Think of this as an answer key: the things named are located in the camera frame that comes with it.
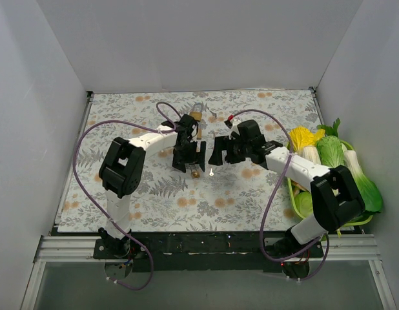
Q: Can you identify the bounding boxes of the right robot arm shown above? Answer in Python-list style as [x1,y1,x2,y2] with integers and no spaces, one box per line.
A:
[209,119,365,262]

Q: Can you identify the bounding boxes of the green napa cabbage toy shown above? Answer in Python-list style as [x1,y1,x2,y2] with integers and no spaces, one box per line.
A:
[316,136,344,168]

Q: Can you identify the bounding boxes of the large brass padlock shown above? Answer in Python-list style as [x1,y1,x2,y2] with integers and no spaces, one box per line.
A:
[196,127,202,140]
[189,102,204,123]

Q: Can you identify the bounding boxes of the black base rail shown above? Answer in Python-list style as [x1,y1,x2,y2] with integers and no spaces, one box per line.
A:
[89,231,326,274]

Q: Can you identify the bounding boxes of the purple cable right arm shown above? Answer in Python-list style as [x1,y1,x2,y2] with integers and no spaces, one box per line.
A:
[227,108,330,281]

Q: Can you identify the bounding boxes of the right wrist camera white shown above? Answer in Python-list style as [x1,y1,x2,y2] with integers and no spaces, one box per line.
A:
[224,118,240,137]

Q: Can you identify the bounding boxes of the yellow napa cabbage toy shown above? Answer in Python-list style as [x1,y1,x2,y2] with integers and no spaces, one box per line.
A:
[289,126,325,155]

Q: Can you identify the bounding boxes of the floral patterned table mat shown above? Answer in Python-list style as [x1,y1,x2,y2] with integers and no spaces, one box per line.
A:
[57,89,320,233]

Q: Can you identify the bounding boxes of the round green cabbage toy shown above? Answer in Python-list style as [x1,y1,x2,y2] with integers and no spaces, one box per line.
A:
[294,192,313,218]

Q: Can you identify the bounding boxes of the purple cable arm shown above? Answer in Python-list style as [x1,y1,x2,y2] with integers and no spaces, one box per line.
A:
[72,101,187,291]
[227,108,330,281]

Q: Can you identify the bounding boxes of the small brass padlock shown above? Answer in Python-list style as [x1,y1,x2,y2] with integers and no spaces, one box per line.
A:
[189,165,201,179]

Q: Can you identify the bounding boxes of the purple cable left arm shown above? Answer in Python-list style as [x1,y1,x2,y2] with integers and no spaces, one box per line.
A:
[72,101,187,291]

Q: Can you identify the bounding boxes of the green plastic basket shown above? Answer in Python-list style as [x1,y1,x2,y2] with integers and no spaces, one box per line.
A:
[284,138,374,227]

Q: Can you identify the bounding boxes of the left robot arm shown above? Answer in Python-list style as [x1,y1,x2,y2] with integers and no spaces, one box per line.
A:
[98,112,206,258]

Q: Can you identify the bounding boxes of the bok choy toy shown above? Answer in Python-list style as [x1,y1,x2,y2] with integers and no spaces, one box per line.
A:
[343,150,383,213]

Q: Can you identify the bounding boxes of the brown mushroom toy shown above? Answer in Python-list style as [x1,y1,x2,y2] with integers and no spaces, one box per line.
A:
[291,181,306,196]

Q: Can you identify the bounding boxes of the aluminium frame rail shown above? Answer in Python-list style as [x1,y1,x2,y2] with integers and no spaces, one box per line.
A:
[21,234,396,309]

